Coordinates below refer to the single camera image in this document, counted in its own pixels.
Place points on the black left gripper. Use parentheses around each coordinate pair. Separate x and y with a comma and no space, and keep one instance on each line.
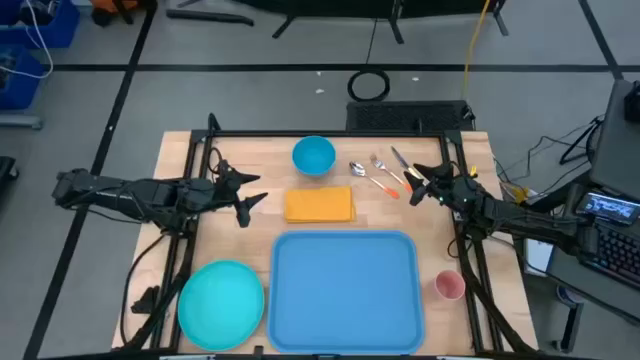
(220,192)

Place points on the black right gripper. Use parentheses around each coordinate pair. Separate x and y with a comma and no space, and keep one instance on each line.
(450,190)

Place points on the yellow cloth napkin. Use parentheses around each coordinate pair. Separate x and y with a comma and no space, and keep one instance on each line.
(320,204)

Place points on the blue bowl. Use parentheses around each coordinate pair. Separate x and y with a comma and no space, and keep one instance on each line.
(314,156)

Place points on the pink cup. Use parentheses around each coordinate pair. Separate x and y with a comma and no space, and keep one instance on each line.
(449,285)

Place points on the teal round plate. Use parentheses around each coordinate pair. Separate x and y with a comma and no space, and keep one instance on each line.
(220,305)

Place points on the blue plastic tray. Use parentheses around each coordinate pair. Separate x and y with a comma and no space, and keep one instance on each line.
(345,295)

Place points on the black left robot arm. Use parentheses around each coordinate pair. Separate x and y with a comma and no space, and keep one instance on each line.
(125,192)

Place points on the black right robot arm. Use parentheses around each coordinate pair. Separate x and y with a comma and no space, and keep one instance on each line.
(525,217)

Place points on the yellow tag on gripper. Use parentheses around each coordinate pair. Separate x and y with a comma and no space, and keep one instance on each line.
(473,171)

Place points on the black perforated box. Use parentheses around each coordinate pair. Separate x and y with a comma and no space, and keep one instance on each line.
(400,116)

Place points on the yellow plug on floor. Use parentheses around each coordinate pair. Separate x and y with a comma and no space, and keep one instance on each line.
(520,193)

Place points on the white printed box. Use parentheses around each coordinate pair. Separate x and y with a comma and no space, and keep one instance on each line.
(537,255)

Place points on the black table clamp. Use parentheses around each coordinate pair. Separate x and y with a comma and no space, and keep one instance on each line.
(147,301)

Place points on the black bar on floor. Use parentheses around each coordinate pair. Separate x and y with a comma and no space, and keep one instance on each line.
(210,16)

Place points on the blue and white tape roll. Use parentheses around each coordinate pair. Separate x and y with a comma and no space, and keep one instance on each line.
(567,296)

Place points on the phone with lit screen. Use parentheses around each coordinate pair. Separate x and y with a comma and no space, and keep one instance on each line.
(607,207)

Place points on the black partition screen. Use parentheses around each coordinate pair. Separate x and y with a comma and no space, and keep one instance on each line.
(350,6)

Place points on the grey equipment cart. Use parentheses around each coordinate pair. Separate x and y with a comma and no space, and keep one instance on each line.
(620,150)

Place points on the black backlit keyboard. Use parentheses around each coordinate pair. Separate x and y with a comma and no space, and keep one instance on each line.
(617,252)

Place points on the orange and black object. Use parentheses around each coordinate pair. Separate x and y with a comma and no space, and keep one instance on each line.
(107,4)

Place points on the grey metal bar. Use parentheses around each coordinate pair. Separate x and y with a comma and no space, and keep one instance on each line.
(20,121)

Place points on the large blue storage bin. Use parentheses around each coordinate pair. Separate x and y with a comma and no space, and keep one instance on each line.
(65,35)

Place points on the small blue storage bin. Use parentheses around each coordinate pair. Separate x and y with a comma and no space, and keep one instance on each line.
(22,92)

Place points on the silver metal bracket plate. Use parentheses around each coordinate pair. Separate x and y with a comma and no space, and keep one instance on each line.
(457,215)

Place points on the black metal table frame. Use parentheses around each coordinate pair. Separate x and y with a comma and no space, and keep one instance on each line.
(325,133)

